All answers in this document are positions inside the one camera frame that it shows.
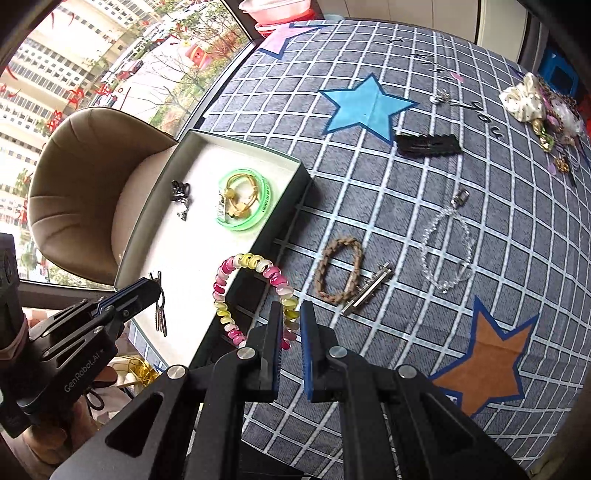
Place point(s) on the green translucent bangle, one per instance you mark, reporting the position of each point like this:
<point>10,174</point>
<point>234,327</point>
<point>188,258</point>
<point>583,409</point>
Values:
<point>267,203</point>

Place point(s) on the black claw hair clip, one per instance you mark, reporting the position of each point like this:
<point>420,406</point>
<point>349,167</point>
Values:
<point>180,194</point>

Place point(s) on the black snap hair clip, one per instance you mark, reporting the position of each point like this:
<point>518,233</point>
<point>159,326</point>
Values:
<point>427,145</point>

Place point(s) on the small silver earring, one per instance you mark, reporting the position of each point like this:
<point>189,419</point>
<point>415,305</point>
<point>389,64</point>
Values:
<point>441,97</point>

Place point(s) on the person's left hand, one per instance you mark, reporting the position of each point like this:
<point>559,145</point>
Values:
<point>51,438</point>

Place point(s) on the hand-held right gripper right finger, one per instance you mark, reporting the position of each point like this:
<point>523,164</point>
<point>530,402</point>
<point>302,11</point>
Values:
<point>308,364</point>

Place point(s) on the silver feather earrings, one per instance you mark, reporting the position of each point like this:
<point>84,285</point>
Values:
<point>160,318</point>

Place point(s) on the blue plastic stool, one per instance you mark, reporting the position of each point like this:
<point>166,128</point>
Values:
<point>558,69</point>

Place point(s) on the gold flower hair clip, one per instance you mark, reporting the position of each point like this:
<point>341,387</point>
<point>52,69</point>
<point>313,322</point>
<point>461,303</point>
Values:
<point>562,163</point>

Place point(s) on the white jewelry tray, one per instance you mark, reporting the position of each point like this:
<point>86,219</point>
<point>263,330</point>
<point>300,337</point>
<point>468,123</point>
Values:
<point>184,258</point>

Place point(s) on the white lace scrunchie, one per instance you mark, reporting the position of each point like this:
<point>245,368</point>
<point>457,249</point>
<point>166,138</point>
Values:
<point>567,114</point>

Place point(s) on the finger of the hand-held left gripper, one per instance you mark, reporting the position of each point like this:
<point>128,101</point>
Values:
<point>138,302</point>
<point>127,290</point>

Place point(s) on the grey plaid star tablecloth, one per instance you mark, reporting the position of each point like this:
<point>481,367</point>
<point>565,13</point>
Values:
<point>392,207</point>

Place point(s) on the silver metal bar clasp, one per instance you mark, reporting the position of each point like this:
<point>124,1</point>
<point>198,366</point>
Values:
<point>369,290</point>

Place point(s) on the beige padded chair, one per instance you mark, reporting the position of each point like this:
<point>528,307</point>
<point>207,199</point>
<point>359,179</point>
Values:
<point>83,184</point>

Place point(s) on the cream polka dot scrunchie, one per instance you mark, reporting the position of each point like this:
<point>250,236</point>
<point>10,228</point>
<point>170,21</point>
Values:
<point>524,99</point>

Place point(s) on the red plastic bucket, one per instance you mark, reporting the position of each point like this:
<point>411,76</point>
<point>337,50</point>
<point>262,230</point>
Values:
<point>268,26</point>

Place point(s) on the green gold hair ornament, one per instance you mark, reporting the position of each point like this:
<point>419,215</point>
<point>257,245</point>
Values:
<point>545,134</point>

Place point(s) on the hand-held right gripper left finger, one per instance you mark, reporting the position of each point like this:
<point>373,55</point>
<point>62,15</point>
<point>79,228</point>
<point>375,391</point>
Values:
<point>277,360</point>

